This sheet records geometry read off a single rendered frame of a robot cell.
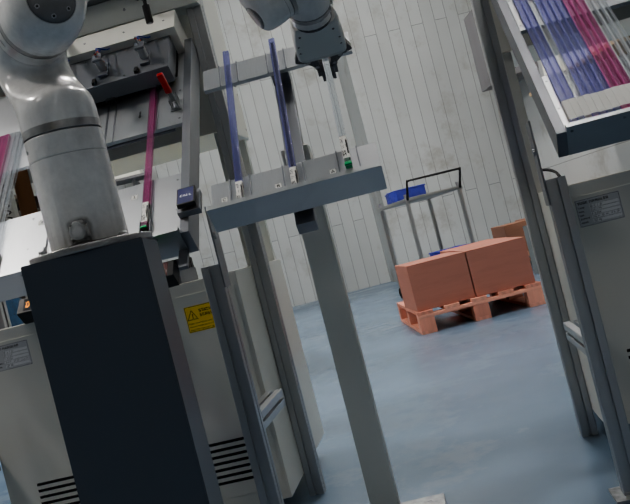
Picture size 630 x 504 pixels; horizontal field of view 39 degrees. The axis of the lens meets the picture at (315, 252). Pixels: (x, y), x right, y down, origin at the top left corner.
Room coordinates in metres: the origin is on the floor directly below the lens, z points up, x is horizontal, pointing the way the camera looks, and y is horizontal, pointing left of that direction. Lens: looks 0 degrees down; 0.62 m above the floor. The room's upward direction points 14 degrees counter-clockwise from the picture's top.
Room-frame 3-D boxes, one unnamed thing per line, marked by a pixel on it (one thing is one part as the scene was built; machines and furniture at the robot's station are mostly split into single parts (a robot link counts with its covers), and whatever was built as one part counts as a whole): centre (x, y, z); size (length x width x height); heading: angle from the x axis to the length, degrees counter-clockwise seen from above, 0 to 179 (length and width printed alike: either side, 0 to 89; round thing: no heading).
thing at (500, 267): (5.64, -0.83, 0.20); 1.11 x 0.76 x 0.40; 3
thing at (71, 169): (1.39, 0.33, 0.79); 0.19 x 0.19 x 0.18
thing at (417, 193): (7.77, -0.99, 0.49); 1.00 x 0.59 x 0.99; 7
